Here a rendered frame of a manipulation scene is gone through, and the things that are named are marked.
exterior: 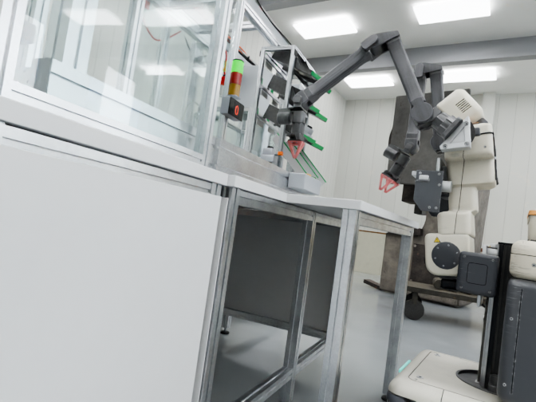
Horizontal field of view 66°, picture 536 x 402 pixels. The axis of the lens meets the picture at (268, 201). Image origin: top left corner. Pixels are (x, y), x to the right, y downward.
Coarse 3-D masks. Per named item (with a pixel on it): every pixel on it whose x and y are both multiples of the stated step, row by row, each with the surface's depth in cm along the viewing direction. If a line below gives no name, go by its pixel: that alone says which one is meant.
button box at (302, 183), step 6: (294, 174) 158; (300, 174) 158; (306, 174) 158; (288, 180) 159; (294, 180) 158; (300, 180) 157; (306, 180) 158; (312, 180) 164; (318, 180) 173; (288, 186) 159; (294, 186) 158; (300, 186) 157; (306, 186) 159; (312, 186) 165; (318, 186) 173; (306, 192) 170; (312, 192) 167; (318, 192) 174
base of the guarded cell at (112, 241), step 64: (0, 128) 53; (64, 128) 60; (0, 192) 53; (64, 192) 62; (128, 192) 74; (192, 192) 92; (0, 256) 54; (64, 256) 63; (128, 256) 75; (192, 256) 94; (0, 320) 55; (64, 320) 64; (128, 320) 77; (192, 320) 97; (0, 384) 56; (64, 384) 65; (128, 384) 79; (192, 384) 100
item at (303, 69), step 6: (276, 54) 216; (282, 54) 214; (288, 54) 212; (276, 60) 217; (282, 60) 213; (288, 60) 211; (288, 66) 216; (294, 66) 209; (300, 66) 207; (306, 66) 220; (300, 72) 212; (306, 72) 204; (312, 72) 203; (312, 78) 212; (318, 78) 209
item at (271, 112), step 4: (268, 108) 215; (272, 108) 213; (276, 108) 212; (268, 112) 214; (272, 112) 213; (276, 112) 211; (264, 116) 215; (268, 116) 214; (272, 116) 212; (276, 116) 211; (272, 120) 212; (276, 120) 211; (288, 124) 206; (288, 128) 206; (308, 136) 204; (308, 140) 206; (312, 140) 209; (316, 140) 211
